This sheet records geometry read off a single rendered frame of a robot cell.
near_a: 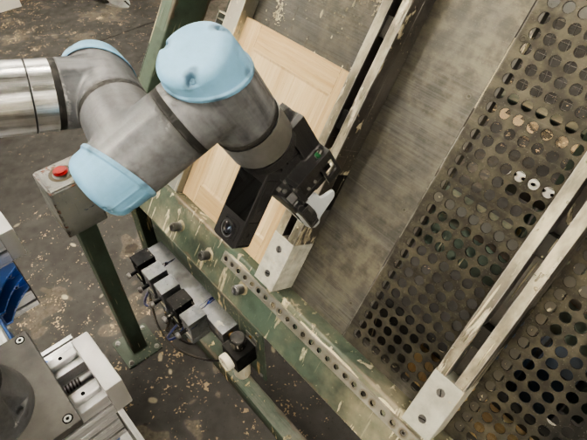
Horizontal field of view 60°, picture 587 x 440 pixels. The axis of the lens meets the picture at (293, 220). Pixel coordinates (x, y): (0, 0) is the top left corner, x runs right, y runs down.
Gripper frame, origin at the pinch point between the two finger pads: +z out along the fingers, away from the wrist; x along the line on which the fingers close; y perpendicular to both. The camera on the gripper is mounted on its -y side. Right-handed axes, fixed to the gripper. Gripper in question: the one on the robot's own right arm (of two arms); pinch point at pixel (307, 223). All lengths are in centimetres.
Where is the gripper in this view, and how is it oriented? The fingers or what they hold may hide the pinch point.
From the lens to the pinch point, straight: 73.4
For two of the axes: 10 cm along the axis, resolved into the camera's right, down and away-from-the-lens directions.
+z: 3.4, 3.8, 8.6
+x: -6.7, -5.4, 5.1
